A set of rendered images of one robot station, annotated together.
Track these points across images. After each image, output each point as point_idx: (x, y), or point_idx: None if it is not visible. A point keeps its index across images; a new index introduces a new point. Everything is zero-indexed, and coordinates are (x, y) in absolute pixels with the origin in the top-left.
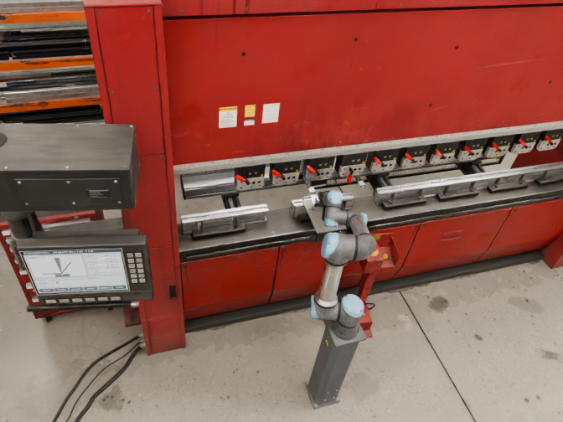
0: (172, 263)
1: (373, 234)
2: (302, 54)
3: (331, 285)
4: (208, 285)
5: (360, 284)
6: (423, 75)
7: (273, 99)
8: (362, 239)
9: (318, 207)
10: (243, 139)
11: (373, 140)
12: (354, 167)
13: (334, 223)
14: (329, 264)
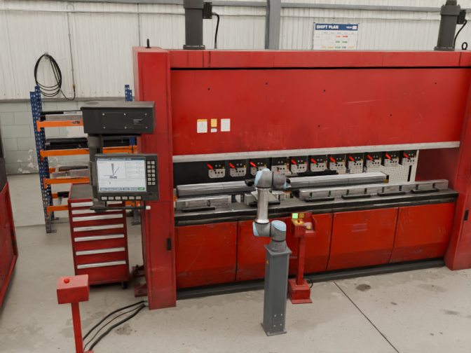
0: (169, 217)
1: (298, 213)
2: (239, 90)
3: (262, 205)
4: (192, 251)
5: None
6: (309, 106)
7: (226, 116)
8: (275, 171)
9: None
10: (211, 141)
11: (288, 148)
12: (280, 167)
13: None
14: (258, 188)
